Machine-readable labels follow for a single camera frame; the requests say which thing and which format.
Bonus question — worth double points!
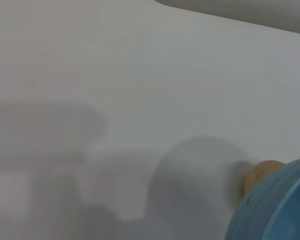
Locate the round beige bun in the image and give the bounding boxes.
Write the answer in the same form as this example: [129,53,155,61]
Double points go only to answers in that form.
[243,159,286,201]

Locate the blue ceramic bowl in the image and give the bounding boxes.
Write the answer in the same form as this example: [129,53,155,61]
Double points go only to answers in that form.
[224,155,300,240]

